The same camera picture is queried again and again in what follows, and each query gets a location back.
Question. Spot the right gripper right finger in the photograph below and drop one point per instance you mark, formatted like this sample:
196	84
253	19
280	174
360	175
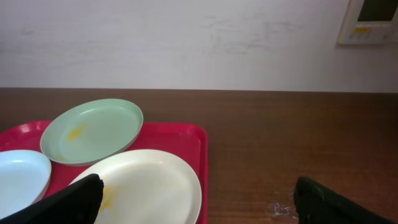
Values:
317	204

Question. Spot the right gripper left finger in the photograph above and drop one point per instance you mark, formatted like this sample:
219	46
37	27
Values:
78	203

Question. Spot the light blue plate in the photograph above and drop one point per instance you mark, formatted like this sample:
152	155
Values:
25	177

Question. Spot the red plastic tray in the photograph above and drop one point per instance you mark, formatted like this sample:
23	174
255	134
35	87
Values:
186	140

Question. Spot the white plate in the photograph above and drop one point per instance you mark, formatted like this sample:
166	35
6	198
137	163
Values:
147	186

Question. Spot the green plate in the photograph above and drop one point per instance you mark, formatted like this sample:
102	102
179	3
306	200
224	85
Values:
92	131

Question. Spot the white wall control panel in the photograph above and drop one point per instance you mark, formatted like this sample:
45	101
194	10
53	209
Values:
369	22

